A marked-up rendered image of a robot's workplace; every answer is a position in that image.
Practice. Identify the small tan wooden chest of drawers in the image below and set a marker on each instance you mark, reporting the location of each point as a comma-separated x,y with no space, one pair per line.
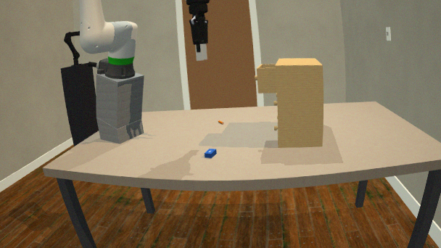
300,103

